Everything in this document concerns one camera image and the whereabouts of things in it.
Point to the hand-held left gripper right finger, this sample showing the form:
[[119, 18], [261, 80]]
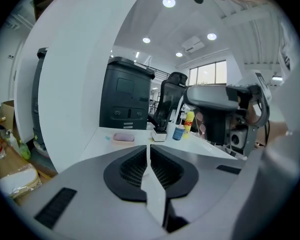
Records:
[[210, 196]]

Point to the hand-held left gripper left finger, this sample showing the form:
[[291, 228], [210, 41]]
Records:
[[90, 196]]

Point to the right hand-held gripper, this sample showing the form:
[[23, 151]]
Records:
[[250, 136]]

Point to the person's right forearm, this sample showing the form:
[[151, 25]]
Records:
[[277, 131]]

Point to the person's right hand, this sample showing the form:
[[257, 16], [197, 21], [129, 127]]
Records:
[[253, 115]]

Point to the pink plastic container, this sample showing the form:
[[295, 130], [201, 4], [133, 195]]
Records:
[[201, 124]]

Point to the yellow bottle with red label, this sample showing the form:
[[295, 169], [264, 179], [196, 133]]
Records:
[[188, 124]]

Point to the window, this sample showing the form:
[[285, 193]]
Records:
[[208, 73]]

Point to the white bottle with blue label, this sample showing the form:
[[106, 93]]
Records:
[[178, 132]]

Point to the black mesh office chair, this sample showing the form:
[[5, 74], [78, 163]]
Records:
[[168, 96]]

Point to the peach soap dish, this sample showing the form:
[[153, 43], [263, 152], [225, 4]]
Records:
[[123, 142]]

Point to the black metal railing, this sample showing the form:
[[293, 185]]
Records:
[[160, 74]]

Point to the round ceiling light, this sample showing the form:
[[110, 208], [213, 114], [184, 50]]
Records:
[[146, 40], [169, 2], [179, 54], [211, 36]]

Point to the pink soap bar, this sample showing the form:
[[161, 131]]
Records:
[[124, 136]]

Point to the white ceiling air conditioner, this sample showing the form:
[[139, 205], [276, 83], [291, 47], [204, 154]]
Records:
[[193, 44]]

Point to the white cushion in plastic wrap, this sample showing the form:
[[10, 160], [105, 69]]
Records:
[[17, 181]]

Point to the person's white shirt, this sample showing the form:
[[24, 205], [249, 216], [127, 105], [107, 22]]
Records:
[[285, 171]]

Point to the green plastic bottle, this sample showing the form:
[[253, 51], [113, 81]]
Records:
[[25, 150]]

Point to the large black cabinet machine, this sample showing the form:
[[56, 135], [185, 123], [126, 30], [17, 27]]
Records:
[[126, 94]]

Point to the clear spray bottle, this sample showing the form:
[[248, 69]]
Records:
[[13, 141]]

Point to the cardboard box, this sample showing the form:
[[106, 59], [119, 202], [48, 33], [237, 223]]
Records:
[[8, 114]]

